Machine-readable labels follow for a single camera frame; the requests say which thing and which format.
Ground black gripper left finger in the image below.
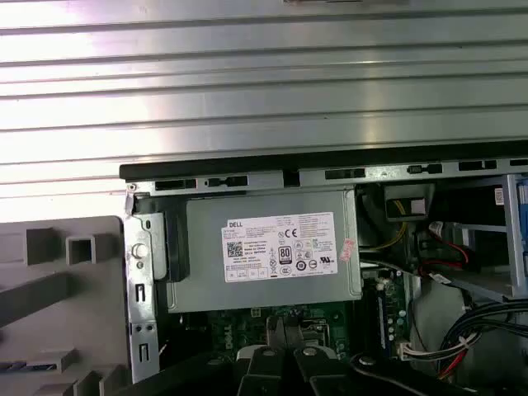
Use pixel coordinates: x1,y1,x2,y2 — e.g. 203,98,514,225
122,315,287,396

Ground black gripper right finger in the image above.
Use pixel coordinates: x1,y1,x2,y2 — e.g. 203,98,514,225
287,317,472,396

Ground green motherboard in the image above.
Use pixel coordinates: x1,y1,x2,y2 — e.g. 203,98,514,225
208,267,413,372

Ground grey power supply unit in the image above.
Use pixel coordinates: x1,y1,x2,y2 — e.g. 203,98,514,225
167,187,364,313

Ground black PC case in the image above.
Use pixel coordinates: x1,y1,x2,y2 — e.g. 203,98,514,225
118,139,528,396

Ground grey parts rack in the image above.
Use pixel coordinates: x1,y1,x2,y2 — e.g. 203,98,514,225
0,214,130,396

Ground grey metal drive cage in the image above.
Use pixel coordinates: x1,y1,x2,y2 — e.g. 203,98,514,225
412,172,528,302

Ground black cable bundle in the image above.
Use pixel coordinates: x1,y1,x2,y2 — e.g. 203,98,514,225
436,300,528,396

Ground yellow wire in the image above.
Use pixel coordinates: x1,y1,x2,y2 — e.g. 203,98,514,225
358,200,413,252

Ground red black power wires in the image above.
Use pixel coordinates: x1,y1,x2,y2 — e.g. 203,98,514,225
416,220,469,285

